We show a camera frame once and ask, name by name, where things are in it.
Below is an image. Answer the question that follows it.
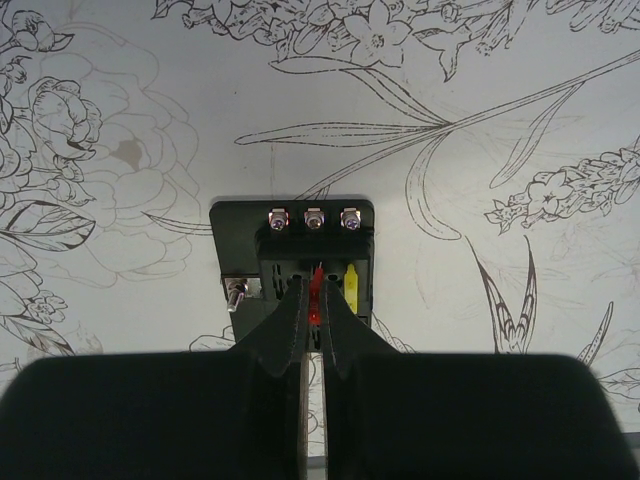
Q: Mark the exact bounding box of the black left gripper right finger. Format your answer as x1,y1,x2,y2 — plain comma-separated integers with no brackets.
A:
319,282,639,479

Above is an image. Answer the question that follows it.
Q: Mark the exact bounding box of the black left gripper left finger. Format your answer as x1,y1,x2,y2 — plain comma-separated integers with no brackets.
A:
1,279,309,479

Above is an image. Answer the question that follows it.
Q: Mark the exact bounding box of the yellow blade fuse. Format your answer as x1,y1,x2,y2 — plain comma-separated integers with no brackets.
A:
343,263,359,315

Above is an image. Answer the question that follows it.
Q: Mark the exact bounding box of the red blade fuse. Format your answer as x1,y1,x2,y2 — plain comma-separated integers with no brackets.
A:
308,263,324,327

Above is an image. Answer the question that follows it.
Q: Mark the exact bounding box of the black fuse box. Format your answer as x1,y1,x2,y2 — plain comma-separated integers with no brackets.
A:
209,197,375,340

